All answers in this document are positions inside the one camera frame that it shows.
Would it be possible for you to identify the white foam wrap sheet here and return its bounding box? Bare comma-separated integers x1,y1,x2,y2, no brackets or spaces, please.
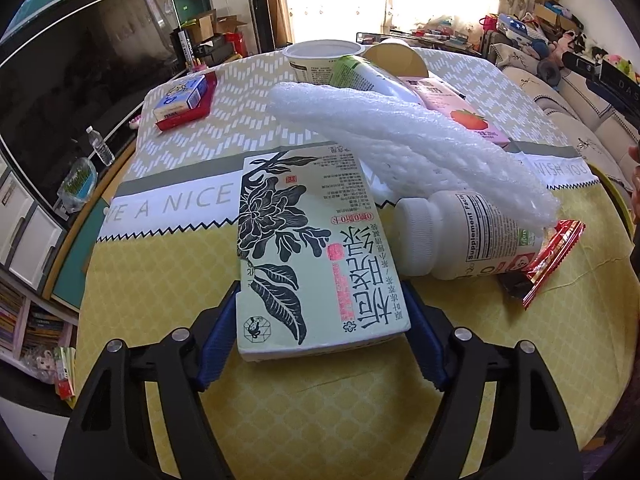
265,80,561,231

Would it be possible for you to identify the open cardboard box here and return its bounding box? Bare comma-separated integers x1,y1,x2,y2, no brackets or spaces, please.
187,10,218,43

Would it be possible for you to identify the large black television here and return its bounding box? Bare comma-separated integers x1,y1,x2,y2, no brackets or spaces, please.
0,0,188,211

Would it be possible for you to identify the stack of cardboard boxes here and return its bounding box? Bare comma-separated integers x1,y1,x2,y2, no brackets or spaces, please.
532,0,583,36

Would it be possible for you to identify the dark neck pillow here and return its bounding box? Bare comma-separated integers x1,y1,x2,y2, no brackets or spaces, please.
537,57,561,86

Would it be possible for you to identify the black storage box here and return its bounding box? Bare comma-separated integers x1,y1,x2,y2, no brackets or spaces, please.
192,35,236,66

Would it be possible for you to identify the pale pink drink carton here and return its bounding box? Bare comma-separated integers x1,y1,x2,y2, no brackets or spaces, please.
397,74,511,148

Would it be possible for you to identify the yellow and grey patterned tablecloth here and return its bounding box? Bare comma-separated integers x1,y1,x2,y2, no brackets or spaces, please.
75,42,636,480

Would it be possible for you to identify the beige sofa with deer covers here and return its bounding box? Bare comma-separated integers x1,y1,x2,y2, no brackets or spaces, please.
487,42,640,241

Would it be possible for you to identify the glass side table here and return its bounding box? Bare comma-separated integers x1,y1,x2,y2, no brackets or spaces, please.
356,30,481,53

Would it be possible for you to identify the stack of books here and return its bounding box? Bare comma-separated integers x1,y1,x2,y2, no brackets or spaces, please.
0,280,76,361

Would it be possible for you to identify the pale green flower print carton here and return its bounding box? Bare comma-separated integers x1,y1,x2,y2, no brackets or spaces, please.
236,147,412,363

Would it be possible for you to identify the clear plastic bag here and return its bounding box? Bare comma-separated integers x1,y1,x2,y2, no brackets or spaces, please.
57,157,98,213

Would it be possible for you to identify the white supplement bottle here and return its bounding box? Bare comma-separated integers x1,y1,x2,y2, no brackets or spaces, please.
395,190,548,281

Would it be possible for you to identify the blue and white card box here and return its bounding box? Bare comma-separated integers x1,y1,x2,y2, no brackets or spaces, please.
152,76,208,111

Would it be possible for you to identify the red flat box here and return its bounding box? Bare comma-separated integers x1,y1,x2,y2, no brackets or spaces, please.
155,72,218,133

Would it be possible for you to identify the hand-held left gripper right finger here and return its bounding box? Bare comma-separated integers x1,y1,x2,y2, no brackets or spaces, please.
400,280,586,480

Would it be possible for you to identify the television cabinet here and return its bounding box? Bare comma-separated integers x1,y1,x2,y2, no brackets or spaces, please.
0,110,146,401

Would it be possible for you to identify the white plastic cup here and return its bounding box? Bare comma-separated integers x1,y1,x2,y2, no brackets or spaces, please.
282,39,366,86

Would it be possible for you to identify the red snack wrapper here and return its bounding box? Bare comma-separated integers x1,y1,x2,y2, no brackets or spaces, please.
502,220,586,310

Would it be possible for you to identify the clear water bottle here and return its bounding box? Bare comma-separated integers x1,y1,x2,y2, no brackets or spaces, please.
86,126,116,167

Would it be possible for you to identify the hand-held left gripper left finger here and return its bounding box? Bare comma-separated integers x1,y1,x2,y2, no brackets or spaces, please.
55,280,241,480

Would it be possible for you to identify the pile of plush toys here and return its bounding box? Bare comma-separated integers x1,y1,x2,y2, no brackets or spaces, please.
530,25,640,81

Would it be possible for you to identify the blue and white suitcase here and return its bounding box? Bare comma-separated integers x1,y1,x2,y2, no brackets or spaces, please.
497,12,538,43

